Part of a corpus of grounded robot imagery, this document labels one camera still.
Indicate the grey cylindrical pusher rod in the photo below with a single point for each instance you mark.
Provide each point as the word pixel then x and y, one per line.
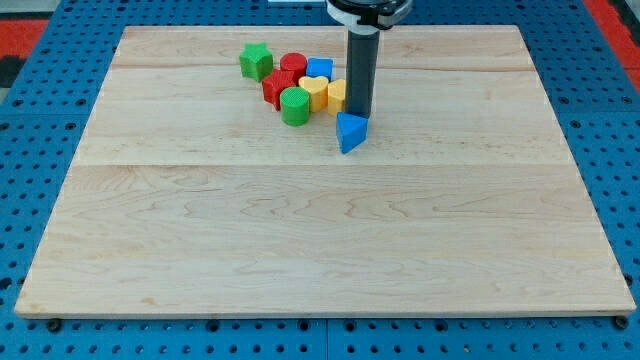
pixel 362 53

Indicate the blue triangle block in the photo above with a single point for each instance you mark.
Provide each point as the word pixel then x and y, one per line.
pixel 351 131

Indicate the blue cube block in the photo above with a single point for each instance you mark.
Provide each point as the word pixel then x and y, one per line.
pixel 320 67

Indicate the yellow hexagon block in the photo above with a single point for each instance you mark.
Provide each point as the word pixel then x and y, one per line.
pixel 336 92

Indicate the yellow heart block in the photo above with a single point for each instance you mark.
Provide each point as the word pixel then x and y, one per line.
pixel 317 88

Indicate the red cylinder block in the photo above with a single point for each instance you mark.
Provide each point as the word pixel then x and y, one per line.
pixel 294 62

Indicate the green cylinder block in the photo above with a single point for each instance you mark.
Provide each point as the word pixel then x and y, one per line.
pixel 294 105

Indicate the red star block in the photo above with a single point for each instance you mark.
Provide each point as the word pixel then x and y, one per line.
pixel 274 84

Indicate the green star block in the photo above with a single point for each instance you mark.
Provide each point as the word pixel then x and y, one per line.
pixel 256 61

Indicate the light wooden board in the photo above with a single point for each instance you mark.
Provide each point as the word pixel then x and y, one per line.
pixel 188 197

